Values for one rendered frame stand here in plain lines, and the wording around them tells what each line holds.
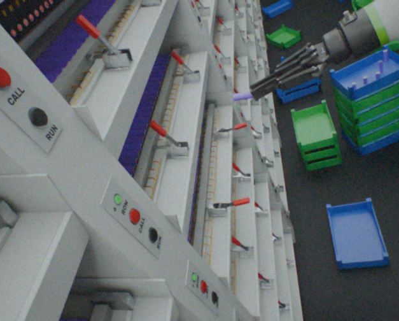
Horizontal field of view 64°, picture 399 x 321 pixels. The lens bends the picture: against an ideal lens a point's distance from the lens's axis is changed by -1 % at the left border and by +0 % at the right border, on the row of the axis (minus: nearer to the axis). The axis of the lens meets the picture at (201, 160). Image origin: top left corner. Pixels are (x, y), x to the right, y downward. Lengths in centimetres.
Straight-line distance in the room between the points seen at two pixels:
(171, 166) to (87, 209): 29
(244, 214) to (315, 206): 87
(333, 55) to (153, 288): 60
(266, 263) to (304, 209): 75
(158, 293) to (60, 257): 18
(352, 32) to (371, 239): 110
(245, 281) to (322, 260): 82
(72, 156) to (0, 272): 12
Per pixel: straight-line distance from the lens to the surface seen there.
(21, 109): 31
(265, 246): 114
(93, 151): 37
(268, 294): 107
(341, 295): 157
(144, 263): 40
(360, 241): 167
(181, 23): 94
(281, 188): 177
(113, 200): 37
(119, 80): 49
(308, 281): 161
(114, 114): 42
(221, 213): 74
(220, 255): 69
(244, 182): 106
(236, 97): 85
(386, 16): 78
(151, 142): 62
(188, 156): 61
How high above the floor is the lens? 146
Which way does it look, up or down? 38 degrees down
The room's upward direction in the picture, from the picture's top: 32 degrees counter-clockwise
